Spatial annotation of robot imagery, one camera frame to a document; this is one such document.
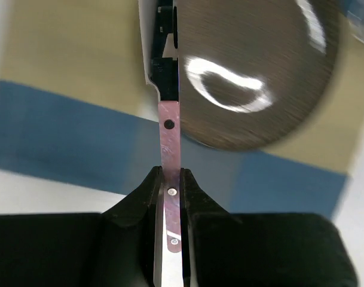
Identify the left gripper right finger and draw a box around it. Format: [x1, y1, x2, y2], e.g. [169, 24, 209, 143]
[180, 169, 358, 286]

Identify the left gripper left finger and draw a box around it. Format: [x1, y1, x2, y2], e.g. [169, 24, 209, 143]
[0, 166, 163, 286]

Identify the pink handled knife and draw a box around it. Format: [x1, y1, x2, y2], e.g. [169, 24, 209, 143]
[137, 0, 182, 287]

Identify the blue beige cloth placemat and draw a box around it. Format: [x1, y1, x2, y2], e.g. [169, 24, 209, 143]
[0, 1, 364, 220]

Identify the dark olive round plate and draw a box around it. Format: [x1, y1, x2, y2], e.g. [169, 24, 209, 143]
[177, 1, 340, 151]

